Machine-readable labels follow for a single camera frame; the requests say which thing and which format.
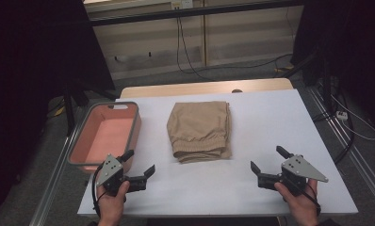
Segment black metal stand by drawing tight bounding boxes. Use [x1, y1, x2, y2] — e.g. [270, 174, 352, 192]
[60, 77, 122, 137]

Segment black horizontal beam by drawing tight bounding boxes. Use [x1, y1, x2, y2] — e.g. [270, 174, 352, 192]
[87, 0, 305, 28]

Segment black floor cable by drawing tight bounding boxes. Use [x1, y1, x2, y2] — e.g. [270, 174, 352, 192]
[312, 84, 357, 165]

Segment khaki pants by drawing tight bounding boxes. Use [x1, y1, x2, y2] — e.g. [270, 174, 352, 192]
[166, 100, 234, 165]

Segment white power strip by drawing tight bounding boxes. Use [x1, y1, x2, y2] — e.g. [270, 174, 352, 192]
[334, 109, 350, 121]

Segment white wall socket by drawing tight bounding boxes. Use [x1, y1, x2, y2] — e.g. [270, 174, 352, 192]
[171, 0, 195, 10]

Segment wooden table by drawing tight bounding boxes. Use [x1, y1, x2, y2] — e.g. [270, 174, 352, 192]
[119, 77, 295, 99]

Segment person's left hand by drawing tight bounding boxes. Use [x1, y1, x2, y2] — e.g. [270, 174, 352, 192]
[95, 180, 132, 226]

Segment pink basket with grey rim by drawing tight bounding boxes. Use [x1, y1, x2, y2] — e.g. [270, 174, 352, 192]
[66, 101, 143, 175]

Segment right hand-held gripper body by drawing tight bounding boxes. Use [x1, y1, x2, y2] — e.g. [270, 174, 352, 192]
[256, 153, 330, 198]

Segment black curtain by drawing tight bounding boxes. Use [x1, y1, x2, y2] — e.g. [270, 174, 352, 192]
[289, 0, 375, 135]
[0, 0, 116, 222]

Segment white floor cable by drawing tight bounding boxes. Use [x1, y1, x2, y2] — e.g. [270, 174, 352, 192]
[330, 93, 375, 141]

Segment aluminium floor rail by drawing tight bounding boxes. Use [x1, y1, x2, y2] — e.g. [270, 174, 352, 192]
[27, 123, 85, 226]
[304, 84, 375, 206]

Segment black hanging cable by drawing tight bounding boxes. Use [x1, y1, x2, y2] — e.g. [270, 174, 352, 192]
[175, 16, 208, 76]
[178, 16, 294, 81]

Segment person's right hand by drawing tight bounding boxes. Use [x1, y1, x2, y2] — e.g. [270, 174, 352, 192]
[273, 178, 320, 226]

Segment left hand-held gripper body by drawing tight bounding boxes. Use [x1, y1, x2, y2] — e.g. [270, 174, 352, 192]
[95, 153, 137, 198]

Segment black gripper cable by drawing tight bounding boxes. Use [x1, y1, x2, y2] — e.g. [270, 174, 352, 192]
[302, 183, 322, 218]
[91, 164, 107, 218]

